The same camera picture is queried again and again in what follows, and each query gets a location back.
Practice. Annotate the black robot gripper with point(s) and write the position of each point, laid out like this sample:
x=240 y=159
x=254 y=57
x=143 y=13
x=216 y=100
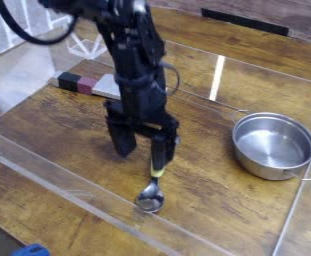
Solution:
x=141 y=107

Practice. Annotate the yellow handled metal spoon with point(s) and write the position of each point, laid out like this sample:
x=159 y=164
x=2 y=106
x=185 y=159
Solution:
x=150 y=199

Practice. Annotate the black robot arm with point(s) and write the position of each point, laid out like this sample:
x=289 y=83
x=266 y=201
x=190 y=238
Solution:
x=137 y=49

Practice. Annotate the silver metal pot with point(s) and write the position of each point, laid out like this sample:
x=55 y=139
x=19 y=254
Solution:
x=273 y=146

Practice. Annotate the grey block with coloured end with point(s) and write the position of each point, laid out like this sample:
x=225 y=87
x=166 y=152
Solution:
x=86 y=85

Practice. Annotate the clear acrylic triangle stand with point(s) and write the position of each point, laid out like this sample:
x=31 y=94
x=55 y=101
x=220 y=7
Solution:
x=86 y=48

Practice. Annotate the blue object at corner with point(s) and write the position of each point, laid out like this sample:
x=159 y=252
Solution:
x=31 y=250

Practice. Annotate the black wall strip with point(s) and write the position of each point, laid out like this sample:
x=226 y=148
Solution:
x=246 y=22

